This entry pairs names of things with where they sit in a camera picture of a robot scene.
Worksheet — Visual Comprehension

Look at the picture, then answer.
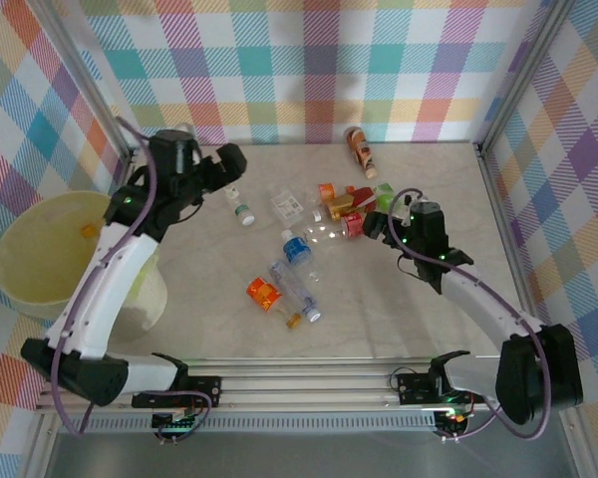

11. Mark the green label bottle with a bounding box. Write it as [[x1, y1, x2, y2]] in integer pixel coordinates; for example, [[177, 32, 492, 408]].
[[373, 182, 398, 210]]

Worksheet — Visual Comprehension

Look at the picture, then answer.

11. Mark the small clear bottle white label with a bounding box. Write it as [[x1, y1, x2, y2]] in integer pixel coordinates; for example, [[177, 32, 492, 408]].
[[225, 184, 256, 227]]

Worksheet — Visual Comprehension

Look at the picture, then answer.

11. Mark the gold label bottle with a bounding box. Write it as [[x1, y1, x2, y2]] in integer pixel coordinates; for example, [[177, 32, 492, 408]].
[[326, 193, 355, 219]]

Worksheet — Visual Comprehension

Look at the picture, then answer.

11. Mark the clear bottle orange label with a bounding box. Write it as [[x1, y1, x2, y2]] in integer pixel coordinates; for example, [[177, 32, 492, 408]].
[[317, 181, 357, 204]]

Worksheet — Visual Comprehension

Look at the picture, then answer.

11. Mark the clear plastic box white label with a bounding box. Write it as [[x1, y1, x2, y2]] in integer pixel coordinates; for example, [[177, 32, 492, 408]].
[[270, 186, 305, 223]]

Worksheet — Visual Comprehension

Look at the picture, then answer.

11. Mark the brown label bottle beige cap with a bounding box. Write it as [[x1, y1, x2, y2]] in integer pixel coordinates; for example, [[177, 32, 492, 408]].
[[345, 126, 379, 179]]

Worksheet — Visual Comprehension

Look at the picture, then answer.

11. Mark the clear bottle blue label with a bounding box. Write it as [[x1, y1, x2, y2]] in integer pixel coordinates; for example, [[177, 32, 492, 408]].
[[278, 229, 314, 265]]

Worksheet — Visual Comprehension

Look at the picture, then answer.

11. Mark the clear purple tinted bottle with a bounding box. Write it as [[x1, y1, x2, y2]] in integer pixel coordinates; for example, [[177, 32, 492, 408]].
[[267, 261, 323, 323]]

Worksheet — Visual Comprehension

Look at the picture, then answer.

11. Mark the red orange label bottle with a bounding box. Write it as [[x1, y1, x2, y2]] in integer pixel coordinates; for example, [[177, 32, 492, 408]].
[[246, 278, 303, 330]]

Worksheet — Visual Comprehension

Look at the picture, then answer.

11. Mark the pale yellow plastic bin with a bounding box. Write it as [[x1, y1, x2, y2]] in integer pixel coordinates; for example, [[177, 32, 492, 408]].
[[0, 191, 169, 345]]

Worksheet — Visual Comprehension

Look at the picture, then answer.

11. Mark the small circuit board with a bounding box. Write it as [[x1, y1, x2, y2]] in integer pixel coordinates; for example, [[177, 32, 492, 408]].
[[436, 407, 472, 439], [151, 411, 200, 442]]

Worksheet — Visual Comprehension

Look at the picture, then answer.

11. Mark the aluminium side rail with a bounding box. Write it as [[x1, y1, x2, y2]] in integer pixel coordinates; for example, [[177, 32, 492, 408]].
[[475, 142, 554, 369]]

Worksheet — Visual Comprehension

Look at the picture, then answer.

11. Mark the aluminium frame post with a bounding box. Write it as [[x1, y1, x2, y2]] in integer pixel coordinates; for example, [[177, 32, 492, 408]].
[[27, 0, 140, 160], [475, 0, 579, 150]]

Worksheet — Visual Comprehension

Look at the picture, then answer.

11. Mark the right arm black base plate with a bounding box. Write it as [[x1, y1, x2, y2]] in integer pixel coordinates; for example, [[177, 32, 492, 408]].
[[394, 370, 489, 405]]

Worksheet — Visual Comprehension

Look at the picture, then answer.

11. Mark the aluminium mounting rail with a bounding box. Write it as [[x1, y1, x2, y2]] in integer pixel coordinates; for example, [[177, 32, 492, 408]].
[[34, 358, 587, 412]]

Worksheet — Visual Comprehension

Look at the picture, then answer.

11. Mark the grey slotted cable duct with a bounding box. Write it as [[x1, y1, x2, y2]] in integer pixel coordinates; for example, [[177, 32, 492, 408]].
[[59, 415, 440, 432]]

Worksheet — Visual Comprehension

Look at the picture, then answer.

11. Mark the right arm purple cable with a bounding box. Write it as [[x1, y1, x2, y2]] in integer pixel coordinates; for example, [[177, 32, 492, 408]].
[[388, 187, 553, 443]]

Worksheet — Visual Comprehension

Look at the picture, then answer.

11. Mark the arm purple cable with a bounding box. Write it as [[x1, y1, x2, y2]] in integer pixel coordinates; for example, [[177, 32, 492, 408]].
[[388, 187, 553, 443], [49, 117, 215, 439]]

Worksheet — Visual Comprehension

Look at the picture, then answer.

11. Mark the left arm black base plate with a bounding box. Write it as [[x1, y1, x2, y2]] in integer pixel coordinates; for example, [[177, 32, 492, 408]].
[[132, 375, 223, 410]]

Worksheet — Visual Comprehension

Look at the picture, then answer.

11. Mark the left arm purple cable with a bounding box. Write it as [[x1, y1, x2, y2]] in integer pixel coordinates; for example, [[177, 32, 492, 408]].
[[49, 117, 215, 439]]

